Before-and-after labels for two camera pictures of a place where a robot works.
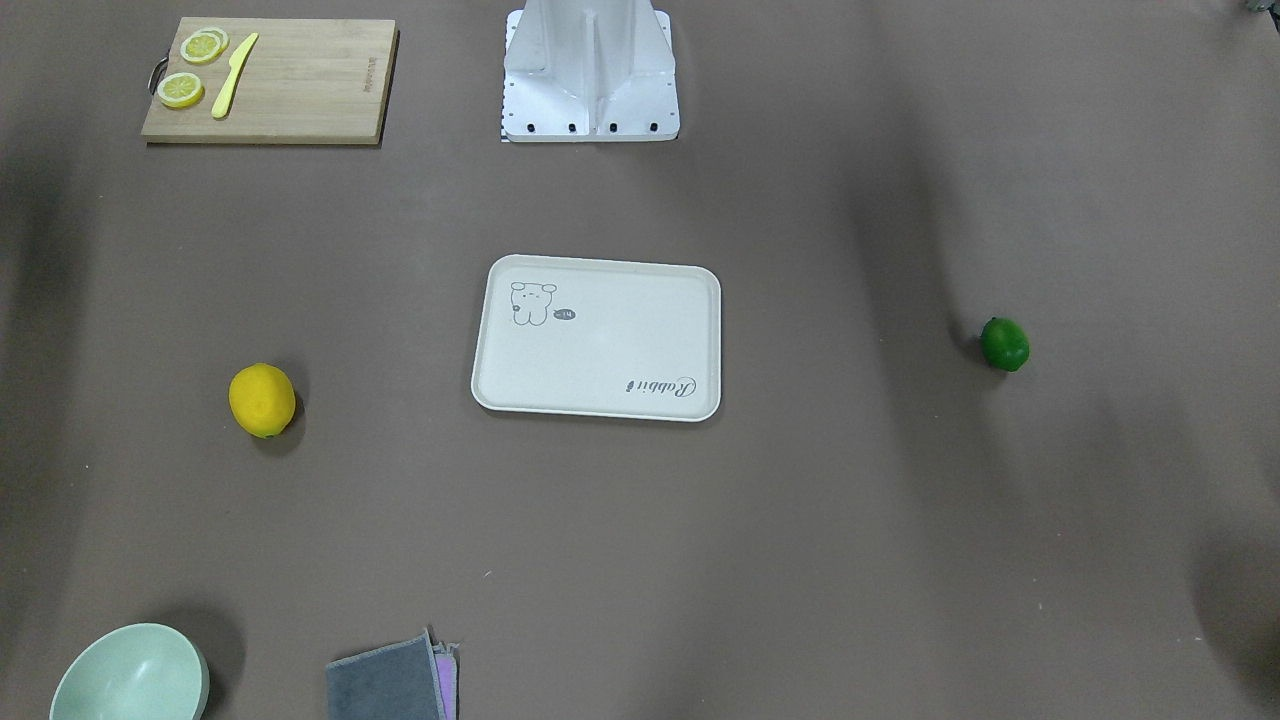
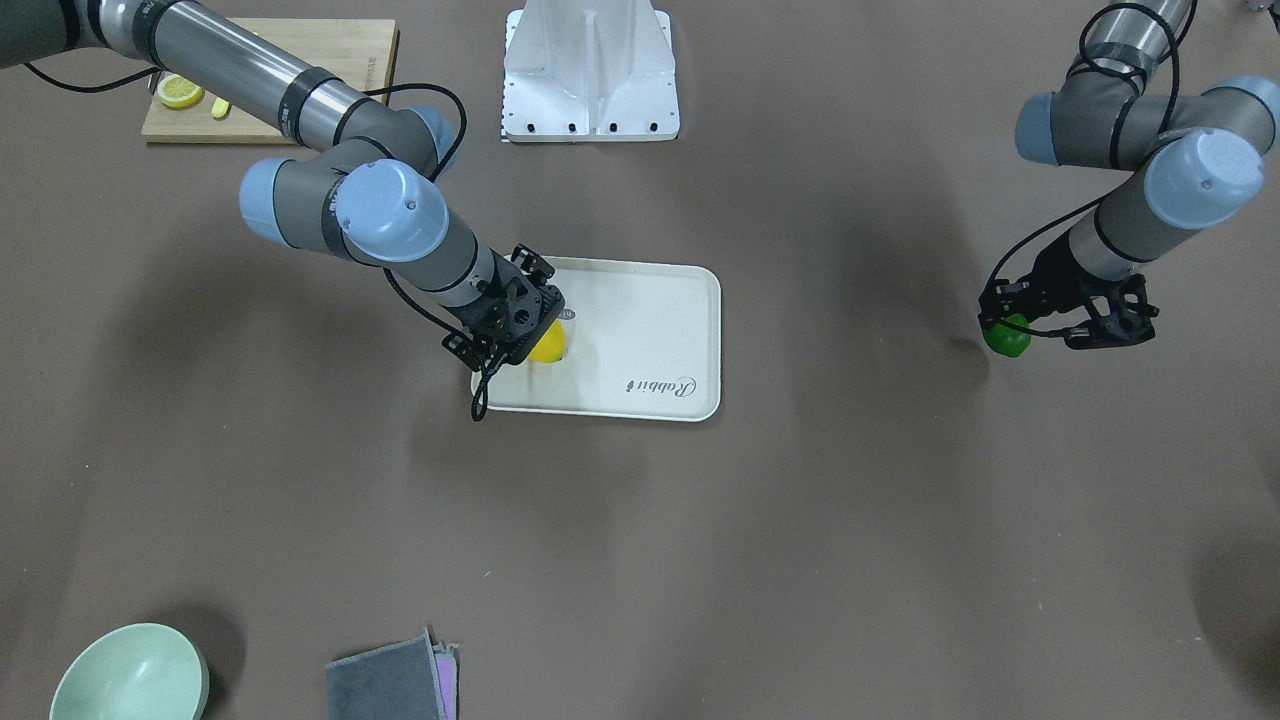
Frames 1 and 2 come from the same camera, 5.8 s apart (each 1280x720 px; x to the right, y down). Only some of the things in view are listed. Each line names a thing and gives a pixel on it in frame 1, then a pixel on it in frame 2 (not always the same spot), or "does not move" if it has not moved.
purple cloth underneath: [446, 657] does not move
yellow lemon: [262, 398] → [552, 345]
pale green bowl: [138, 672] does not move
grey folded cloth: [397, 682] does not move
